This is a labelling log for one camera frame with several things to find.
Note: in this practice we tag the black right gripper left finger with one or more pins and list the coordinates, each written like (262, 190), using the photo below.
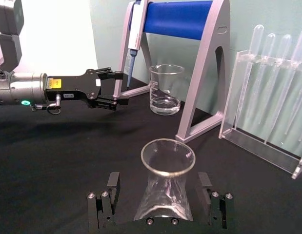
(102, 209)

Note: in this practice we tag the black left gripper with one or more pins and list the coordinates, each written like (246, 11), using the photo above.
(77, 89)

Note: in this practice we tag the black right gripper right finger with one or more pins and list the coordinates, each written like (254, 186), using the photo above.
(217, 209)

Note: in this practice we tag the clear glass conical flask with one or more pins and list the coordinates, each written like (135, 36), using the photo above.
(165, 195)

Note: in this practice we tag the clear glass beaker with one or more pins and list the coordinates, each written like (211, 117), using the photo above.
(165, 104)

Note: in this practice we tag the white and blue micropipette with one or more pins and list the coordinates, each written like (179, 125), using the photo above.
(136, 29)

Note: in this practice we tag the clear acrylic pipette rack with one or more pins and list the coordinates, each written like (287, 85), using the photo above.
(253, 143)

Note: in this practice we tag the black table cloth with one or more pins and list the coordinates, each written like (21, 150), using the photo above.
(43, 158)

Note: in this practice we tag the grey pipette stand blue bar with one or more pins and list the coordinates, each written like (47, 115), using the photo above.
(204, 61)

